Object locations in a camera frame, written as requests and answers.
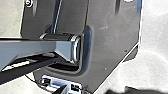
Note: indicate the dark grey robot torso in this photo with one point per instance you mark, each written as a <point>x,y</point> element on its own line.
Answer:
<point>30,50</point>

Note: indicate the round white-ringed base port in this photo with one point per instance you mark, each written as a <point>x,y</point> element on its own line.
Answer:
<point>28,3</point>

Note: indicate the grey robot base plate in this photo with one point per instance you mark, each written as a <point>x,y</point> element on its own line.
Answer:
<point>113,40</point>

